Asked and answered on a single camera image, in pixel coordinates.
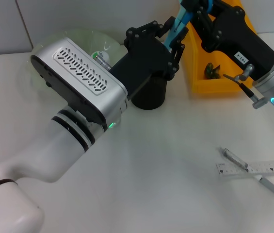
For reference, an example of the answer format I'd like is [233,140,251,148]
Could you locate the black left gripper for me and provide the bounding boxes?
[108,16,190,100]

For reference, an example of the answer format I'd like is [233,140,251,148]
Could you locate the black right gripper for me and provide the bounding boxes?
[187,0,274,81]

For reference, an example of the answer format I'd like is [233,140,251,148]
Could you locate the blue and teal scissors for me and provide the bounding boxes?
[163,0,215,48]

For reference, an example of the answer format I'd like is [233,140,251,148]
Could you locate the green plastic wrapper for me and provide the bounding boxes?
[204,62,222,80]

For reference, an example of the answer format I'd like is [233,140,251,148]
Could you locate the black mesh pen holder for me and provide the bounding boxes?
[130,74,168,110]

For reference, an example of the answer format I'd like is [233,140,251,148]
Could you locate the green glass fruit plate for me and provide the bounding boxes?
[17,28,126,98]

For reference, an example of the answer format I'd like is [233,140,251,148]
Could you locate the clear plastic ruler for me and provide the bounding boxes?
[215,159,274,177]

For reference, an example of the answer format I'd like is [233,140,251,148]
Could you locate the clear grey ballpoint pen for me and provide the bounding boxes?
[220,147,274,201]

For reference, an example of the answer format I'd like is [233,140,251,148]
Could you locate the yellow plastic bin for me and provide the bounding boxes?
[179,0,264,94]

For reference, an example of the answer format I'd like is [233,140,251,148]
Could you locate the left gripper connector cable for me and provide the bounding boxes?
[95,54,157,99]

